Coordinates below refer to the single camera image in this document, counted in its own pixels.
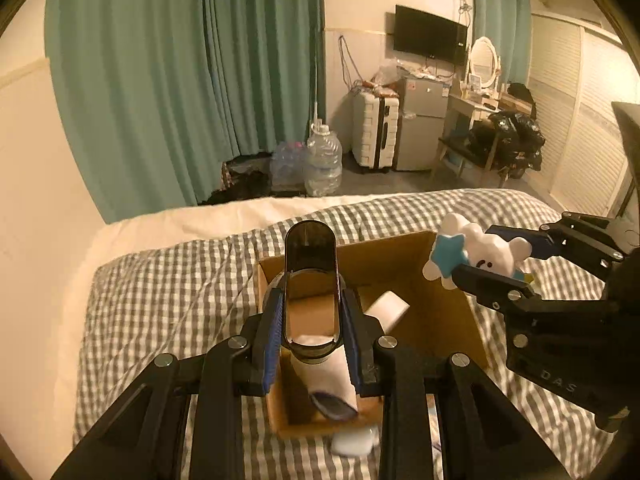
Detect white suitcase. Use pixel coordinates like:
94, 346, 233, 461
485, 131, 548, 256
352, 90, 401, 174

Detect white bed sheet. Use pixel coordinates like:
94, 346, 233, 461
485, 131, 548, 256
101, 187, 568, 273

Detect narrow teal curtain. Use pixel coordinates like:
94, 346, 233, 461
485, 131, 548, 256
471, 0, 534, 87

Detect white cylinder roll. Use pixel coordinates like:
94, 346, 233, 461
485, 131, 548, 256
367, 291, 410, 333

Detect black garbage bags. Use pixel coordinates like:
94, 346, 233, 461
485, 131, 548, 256
466, 109, 544, 179

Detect wide teal curtain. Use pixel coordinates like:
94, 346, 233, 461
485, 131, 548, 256
44, 0, 327, 224

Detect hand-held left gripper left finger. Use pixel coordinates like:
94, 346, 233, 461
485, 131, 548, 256
50, 290, 287, 480

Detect dark clutter under curtain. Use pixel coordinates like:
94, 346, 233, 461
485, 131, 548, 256
201, 154, 274, 206

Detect cardboard box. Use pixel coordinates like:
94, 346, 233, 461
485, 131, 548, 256
257, 230, 489, 441

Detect black wall television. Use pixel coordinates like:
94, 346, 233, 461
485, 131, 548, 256
393, 4, 469, 66

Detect white sock with dark toe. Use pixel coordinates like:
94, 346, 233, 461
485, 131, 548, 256
291, 332, 361, 422

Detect grey checkered blanket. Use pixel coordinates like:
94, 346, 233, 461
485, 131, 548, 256
74, 191, 622, 480

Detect white dressing table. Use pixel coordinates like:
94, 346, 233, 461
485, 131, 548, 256
436, 91, 505, 187

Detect dark translucent oval case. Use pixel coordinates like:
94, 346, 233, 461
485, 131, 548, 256
282, 220, 342, 362

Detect white louvered wardrobe doors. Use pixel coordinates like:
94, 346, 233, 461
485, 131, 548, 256
526, 11, 635, 217

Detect small white pouch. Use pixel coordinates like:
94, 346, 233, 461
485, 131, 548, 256
331, 425, 379, 457

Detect clear plastic bags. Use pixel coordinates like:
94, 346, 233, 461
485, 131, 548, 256
371, 61, 407, 87

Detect white cloud toy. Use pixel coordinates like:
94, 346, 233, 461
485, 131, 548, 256
422, 212, 534, 289

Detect black bag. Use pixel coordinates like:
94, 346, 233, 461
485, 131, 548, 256
506, 81, 537, 112

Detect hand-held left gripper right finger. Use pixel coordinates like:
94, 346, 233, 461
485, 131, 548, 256
339, 287, 587, 480

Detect white oval vanity mirror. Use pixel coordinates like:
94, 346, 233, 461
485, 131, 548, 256
466, 35, 502, 94

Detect silver mini fridge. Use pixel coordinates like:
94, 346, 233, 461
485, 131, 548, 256
392, 77, 450, 172

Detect large clear water jug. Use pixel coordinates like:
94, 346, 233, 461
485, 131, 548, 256
304, 119, 344, 197

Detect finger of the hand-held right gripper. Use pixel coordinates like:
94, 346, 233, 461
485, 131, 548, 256
484, 211, 627, 266
450, 262, 543, 315

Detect pack of plastic bottles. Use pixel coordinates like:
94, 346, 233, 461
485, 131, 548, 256
269, 140, 307, 194

